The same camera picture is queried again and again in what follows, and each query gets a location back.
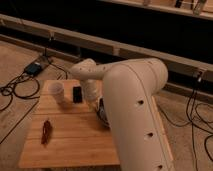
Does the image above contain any white plastic cup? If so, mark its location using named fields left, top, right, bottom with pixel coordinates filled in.
left=48, top=82, right=64, bottom=104

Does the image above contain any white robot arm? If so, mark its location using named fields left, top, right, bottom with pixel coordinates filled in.
left=71, top=58, right=175, bottom=171

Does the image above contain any black floor cable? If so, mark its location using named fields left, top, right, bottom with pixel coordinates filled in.
left=0, top=54, right=78, bottom=113

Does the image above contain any black power adapter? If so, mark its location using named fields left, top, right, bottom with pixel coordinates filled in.
left=24, top=62, right=42, bottom=76

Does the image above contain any wooden rail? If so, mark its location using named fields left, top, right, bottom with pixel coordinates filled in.
left=0, top=14, right=213, bottom=82

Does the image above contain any black phone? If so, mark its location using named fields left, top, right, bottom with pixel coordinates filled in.
left=73, top=86, right=83, bottom=103

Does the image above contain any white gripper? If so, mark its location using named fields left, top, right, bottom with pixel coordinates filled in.
left=81, top=79, right=99, bottom=105

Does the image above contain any black cables right floor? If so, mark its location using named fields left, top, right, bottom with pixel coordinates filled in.
left=156, top=71, right=213, bottom=163

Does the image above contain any black ceramic bowl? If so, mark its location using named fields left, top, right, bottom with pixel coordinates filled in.
left=97, top=99, right=109, bottom=127

